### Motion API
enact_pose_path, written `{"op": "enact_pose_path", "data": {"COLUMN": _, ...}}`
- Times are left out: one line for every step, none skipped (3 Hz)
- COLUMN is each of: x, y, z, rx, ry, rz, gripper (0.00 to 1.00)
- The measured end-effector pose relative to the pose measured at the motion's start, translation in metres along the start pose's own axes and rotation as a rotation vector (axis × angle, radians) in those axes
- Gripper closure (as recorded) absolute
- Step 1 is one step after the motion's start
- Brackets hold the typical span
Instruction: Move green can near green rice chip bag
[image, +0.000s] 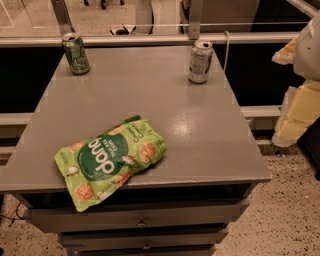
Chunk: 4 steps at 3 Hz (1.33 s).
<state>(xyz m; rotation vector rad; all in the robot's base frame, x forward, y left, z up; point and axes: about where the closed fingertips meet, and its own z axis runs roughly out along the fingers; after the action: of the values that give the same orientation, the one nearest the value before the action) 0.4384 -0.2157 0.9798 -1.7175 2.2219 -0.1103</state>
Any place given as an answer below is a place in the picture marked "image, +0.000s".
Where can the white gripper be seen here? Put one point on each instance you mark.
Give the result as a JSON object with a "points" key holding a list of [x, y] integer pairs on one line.
{"points": [[308, 51]]}

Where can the white and green soda can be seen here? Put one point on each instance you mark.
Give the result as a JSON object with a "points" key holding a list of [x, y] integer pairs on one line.
{"points": [[200, 61]]}

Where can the green rice chip bag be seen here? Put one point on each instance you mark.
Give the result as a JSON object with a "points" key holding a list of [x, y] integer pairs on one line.
{"points": [[95, 168]]}

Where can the grey top drawer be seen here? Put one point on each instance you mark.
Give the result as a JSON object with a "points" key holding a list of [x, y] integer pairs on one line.
{"points": [[145, 215]]}

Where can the grey drawer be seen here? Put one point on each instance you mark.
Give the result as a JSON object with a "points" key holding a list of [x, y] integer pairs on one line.
{"points": [[143, 239], [145, 215], [198, 250]]}

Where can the grey middle drawer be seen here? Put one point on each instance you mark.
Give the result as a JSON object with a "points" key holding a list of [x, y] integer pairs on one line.
{"points": [[143, 239]]}

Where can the grey bottom drawer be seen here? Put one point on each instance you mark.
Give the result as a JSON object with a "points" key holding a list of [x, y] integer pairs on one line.
{"points": [[198, 250]]}

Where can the grey metal rail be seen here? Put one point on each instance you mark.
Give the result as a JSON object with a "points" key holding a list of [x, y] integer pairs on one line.
{"points": [[154, 40]]}

